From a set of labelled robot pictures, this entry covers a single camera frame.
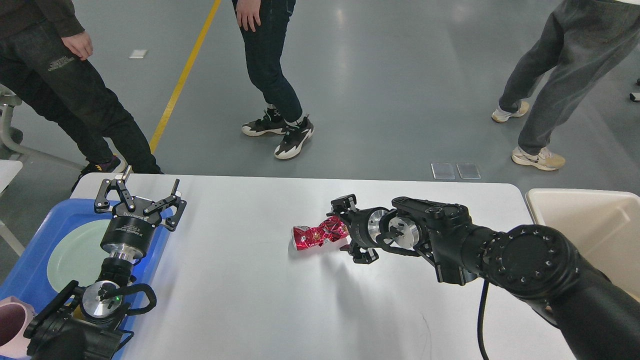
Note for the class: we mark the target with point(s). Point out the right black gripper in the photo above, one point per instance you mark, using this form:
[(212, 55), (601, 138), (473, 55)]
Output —
[(364, 226)]

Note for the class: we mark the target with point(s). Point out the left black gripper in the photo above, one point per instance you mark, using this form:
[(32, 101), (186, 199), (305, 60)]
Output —
[(134, 219)]

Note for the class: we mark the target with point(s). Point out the crushed red can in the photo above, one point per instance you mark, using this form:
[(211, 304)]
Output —
[(330, 230)]

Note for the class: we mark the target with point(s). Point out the light green plate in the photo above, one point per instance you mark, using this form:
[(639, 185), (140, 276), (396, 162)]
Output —
[(78, 256)]

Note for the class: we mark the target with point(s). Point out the pink mug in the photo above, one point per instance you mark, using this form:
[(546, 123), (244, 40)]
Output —
[(15, 316)]

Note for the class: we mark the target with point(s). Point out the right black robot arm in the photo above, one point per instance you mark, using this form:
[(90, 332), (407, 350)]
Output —
[(535, 263)]

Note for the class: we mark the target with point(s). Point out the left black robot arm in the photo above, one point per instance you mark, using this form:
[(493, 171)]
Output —
[(85, 322)]

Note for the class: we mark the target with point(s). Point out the blue plastic tray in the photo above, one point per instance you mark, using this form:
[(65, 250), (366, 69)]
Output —
[(28, 281)]

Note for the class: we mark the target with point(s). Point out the white side table corner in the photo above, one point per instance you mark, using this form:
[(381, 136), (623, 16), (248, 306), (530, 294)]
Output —
[(9, 169)]

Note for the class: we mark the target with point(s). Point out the grey office chair left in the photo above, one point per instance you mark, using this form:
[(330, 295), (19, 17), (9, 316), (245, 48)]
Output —
[(9, 100)]

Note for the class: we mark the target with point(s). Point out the person in black clothes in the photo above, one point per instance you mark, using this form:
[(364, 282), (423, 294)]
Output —
[(44, 53)]

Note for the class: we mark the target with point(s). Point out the person in dark sneakers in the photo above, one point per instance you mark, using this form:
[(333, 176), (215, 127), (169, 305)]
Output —
[(263, 25)]

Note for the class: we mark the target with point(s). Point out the beige plastic bin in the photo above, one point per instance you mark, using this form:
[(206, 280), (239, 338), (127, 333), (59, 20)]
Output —
[(604, 225)]

